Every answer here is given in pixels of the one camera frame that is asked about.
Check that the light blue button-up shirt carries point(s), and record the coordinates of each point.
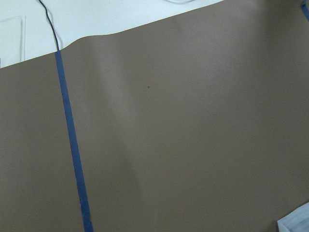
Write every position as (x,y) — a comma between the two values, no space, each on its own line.
(296,221)

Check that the clear plastic bag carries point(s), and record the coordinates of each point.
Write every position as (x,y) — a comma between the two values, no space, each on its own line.
(12,40)

